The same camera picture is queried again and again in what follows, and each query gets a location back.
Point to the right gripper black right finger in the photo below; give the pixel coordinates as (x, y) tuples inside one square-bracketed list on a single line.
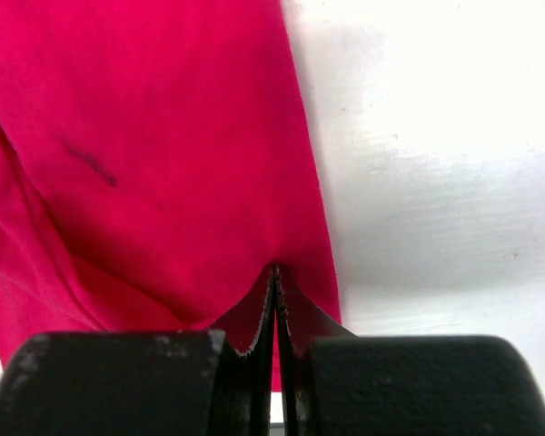
[(337, 383)]

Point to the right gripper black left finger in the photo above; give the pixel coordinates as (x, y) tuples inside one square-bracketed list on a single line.
[(216, 381)]

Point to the pink t shirt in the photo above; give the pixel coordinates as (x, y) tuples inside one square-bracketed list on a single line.
[(154, 158)]

